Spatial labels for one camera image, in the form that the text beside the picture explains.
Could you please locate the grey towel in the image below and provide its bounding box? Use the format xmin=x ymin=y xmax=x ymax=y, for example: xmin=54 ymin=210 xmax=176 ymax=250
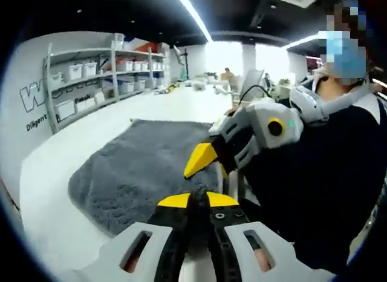
xmin=68 ymin=118 xmax=231 ymax=238

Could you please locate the black tripod stand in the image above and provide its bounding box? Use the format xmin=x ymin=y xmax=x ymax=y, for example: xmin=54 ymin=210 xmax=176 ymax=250
xmin=173 ymin=45 xmax=190 ymax=82

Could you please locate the person's dark clothed torso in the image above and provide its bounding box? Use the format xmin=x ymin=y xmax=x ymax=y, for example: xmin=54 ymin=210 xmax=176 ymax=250
xmin=235 ymin=82 xmax=387 ymax=275

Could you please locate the grey office chair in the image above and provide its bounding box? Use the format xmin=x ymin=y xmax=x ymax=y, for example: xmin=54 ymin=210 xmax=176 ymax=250
xmin=241 ymin=68 xmax=264 ymax=96

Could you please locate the grey chest-worn device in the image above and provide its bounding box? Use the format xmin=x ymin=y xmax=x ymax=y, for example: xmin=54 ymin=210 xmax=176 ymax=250
xmin=288 ymin=76 xmax=387 ymax=126

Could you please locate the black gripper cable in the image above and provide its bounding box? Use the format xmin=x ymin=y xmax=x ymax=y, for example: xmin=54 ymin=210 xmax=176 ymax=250
xmin=238 ymin=84 xmax=273 ymax=108

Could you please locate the long ceiling light strip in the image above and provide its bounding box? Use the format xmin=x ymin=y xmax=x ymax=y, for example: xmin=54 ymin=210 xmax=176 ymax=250
xmin=171 ymin=0 xmax=213 ymax=43

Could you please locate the row of white storage boxes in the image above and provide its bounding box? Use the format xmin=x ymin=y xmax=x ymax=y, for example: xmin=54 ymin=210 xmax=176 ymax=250
xmin=49 ymin=41 xmax=171 ymax=120

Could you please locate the grey metal shelf rack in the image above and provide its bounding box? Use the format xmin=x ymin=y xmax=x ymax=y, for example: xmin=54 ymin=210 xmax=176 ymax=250
xmin=43 ymin=33 xmax=171 ymax=135

